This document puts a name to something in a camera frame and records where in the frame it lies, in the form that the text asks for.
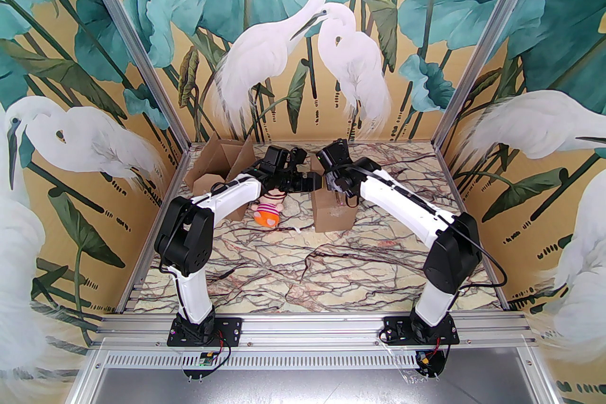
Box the perforated metal strip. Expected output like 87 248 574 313
88 348 540 369

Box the aluminium frame post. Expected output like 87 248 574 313
62 0 192 149
432 0 552 149

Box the aluminium table side rail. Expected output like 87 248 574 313
433 144 509 313
114 144 192 315

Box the black bracket with yellow connector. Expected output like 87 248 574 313
414 348 448 379

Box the brown cardboard express box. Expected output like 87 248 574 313
310 155 359 234
185 132 258 223

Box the plush pig toy striped shirt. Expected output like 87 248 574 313
250 189 287 230

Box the grey metal panel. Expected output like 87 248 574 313
71 369 557 404

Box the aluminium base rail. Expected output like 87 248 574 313
92 314 535 348

